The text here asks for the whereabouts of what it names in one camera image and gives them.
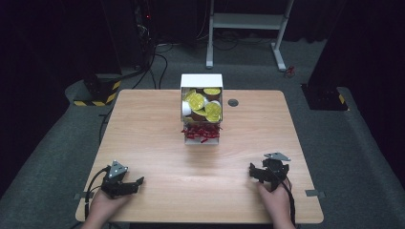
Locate black cable beside table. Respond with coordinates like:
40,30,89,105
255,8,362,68
97,107,115,145

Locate dark computer tower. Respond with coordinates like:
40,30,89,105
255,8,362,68
133,0,157,70

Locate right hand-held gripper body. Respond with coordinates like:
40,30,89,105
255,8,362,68
262,152,291,193

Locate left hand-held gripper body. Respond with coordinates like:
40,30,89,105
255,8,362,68
100,160,130,200

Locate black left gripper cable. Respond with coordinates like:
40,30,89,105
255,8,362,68
84,166,111,221

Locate person's left hand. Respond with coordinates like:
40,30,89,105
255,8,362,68
90,189,132,221

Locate white metal stand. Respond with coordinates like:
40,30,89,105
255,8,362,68
205,0,296,73

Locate black yellow striped stand base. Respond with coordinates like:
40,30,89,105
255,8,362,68
73,73,123,108

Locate white dispenser box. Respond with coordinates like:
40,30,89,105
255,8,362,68
180,73,224,146

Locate grey tape strip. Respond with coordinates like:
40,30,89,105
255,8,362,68
305,189,327,199
73,192,96,201

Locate person's right hand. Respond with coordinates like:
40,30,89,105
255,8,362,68
257,178,292,223

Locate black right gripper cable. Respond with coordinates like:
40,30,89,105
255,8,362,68
276,177,297,227

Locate pile of yellow-lid creamer cups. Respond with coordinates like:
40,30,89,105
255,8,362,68
181,87,223,124

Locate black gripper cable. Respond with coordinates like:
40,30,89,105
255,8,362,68
276,177,297,227
84,166,111,221

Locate black floor cables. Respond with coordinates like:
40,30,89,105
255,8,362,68
131,41,175,91

